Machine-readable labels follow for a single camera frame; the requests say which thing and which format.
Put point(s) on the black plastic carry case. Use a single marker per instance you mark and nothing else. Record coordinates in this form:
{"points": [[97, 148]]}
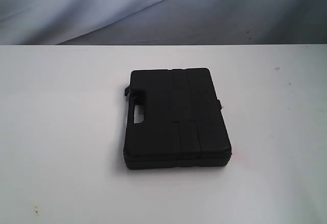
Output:
{"points": [[174, 120]]}

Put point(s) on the grey backdrop cloth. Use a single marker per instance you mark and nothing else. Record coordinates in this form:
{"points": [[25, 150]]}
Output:
{"points": [[162, 22]]}

